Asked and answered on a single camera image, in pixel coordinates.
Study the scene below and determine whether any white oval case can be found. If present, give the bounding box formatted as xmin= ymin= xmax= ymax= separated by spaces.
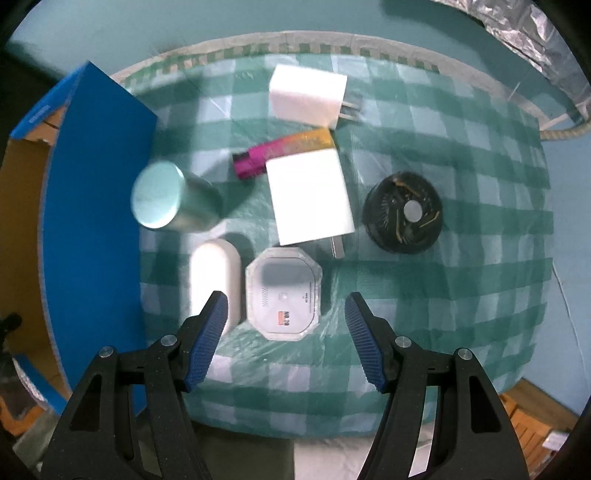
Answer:
xmin=189 ymin=239 xmax=244 ymax=337

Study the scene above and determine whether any beige rope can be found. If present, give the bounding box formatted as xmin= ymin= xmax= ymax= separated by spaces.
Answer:
xmin=540 ymin=122 xmax=591 ymax=141

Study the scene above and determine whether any silver foil duct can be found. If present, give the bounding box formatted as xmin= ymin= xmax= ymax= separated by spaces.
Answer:
xmin=434 ymin=0 xmax=591 ymax=123

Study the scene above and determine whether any white octagonal packet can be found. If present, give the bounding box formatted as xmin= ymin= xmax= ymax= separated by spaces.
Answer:
xmin=245 ymin=247 xmax=322 ymax=342

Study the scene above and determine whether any wooden crate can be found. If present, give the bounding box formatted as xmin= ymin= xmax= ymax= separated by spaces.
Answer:
xmin=499 ymin=378 xmax=578 ymax=457

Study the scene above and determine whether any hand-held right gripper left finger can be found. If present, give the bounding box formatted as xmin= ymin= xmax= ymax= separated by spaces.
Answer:
xmin=41 ymin=291 xmax=229 ymax=480

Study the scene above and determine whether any small white charger plug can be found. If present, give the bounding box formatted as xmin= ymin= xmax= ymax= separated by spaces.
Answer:
xmin=269 ymin=64 xmax=362 ymax=131

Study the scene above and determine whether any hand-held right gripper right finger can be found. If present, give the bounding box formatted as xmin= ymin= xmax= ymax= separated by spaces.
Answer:
xmin=344 ymin=292 xmax=529 ymax=480

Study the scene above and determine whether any teal metal can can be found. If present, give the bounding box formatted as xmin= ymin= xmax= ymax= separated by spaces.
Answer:
xmin=130 ymin=160 xmax=223 ymax=232

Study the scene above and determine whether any green checked tablecloth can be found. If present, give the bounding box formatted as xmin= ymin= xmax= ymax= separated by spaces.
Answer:
xmin=111 ymin=30 xmax=555 ymax=439

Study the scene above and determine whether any large white charger plug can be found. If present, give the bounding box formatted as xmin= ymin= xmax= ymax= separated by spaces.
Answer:
xmin=266 ymin=148 xmax=356 ymax=259

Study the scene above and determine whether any blue cardboard box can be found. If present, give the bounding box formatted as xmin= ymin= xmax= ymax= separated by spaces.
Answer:
xmin=0 ymin=60 xmax=160 ymax=435

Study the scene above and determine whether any black round cooling fan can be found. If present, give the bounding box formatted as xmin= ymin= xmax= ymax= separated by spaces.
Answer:
xmin=361 ymin=171 xmax=443 ymax=254

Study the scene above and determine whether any pink and yellow lighter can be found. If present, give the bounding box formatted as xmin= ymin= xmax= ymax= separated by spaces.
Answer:
xmin=233 ymin=129 xmax=336 ymax=181

